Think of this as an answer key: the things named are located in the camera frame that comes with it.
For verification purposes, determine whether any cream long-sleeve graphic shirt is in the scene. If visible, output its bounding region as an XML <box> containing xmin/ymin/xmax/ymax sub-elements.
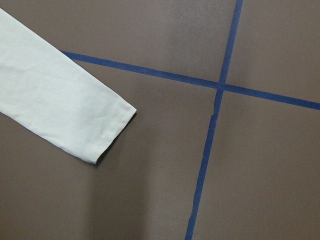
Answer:
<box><xmin>0</xmin><ymin>10</ymin><xmax>136</xmax><ymax>164</ymax></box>

